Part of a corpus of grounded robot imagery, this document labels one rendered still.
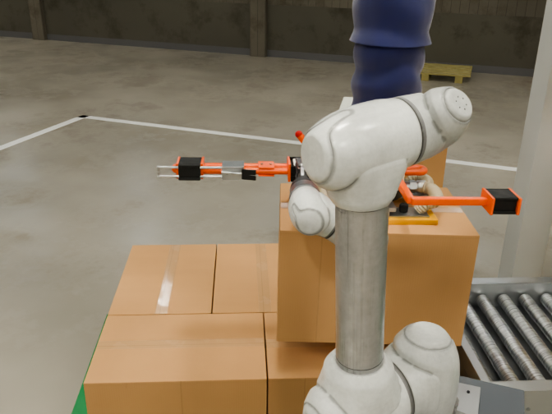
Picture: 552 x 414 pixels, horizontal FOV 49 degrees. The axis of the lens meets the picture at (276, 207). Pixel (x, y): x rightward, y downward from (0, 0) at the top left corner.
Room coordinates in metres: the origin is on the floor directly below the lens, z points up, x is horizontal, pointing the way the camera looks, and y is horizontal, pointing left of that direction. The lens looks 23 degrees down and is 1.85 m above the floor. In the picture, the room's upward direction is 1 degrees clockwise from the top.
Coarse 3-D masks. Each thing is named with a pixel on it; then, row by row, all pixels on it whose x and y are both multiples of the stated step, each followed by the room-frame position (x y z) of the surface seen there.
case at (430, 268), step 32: (288, 192) 1.96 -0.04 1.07; (448, 192) 2.00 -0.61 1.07; (288, 224) 1.70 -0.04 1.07; (448, 224) 1.73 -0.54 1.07; (288, 256) 1.65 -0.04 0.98; (320, 256) 1.65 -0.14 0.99; (416, 256) 1.65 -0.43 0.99; (448, 256) 1.65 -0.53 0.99; (288, 288) 1.65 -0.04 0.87; (320, 288) 1.65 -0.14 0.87; (416, 288) 1.65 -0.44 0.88; (448, 288) 1.65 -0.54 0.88; (288, 320) 1.65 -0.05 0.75; (320, 320) 1.65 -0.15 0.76; (384, 320) 1.65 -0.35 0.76; (416, 320) 1.65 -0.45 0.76; (448, 320) 1.65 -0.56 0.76
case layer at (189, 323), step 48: (144, 288) 2.19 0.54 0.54; (192, 288) 2.20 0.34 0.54; (240, 288) 2.20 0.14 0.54; (144, 336) 1.86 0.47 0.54; (192, 336) 1.86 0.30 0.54; (240, 336) 1.86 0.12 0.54; (96, 384) 1.60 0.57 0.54; (144, 384) 1.60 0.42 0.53; (192, 384) 1.61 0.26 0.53; (240, 384) 1.62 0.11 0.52; (288, 384) 1.63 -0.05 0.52
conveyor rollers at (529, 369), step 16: (480, 304) 2.13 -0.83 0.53; (512, 304) 2.10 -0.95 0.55; (528, 304) 2.11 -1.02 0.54; (544, 304) 2.15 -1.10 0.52; (480, 320) 1.98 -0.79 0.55; (496, 320) 1.99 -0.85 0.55; (512, 320) 2.03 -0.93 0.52; (544, 320) 1.99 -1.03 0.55; (480, 336) 1.89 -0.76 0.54; (512, 336) 1.88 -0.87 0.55; (528, 336) 1.90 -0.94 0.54; (496, 352) 1.78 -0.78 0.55; (512, 352) 1.81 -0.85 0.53; (544, 352) 1.79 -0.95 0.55; (496, 368) 1.72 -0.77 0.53; (528, 368) 1.70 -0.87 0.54
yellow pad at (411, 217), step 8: (400, 208) 1.76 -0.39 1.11; (408, 208) 1.79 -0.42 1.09; (392, 216) 1.73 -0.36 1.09; (400, 216) 1.73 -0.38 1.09; (408, 216) 1.73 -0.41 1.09; (416, 216) 1.73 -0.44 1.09; (424, 216) 1.73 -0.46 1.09; (432, 216) 1.74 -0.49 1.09; (392, 224) 1.71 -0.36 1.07; (400, 224) 1.72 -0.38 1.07; (408, 224) 1.72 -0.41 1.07; (416, 224) 1.72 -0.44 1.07; (424, 224) 1.72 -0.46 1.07; (432, 224) 1.72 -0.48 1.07
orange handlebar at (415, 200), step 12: (252, 168) 1.81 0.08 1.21; (264, 168) 1.81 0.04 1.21; (276, 168) 1.82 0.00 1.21; (408, 168) 1.84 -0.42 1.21; (420, 168) 1.84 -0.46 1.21; (408, 192) 1.63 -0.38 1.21; (420, 204) 1.59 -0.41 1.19; (432, 204) 1.59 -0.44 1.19; (444, 204) 1.59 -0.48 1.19; (456, 204) 1.59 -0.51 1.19; (468, 204) 1.60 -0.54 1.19; (480, 204) 1.60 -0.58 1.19
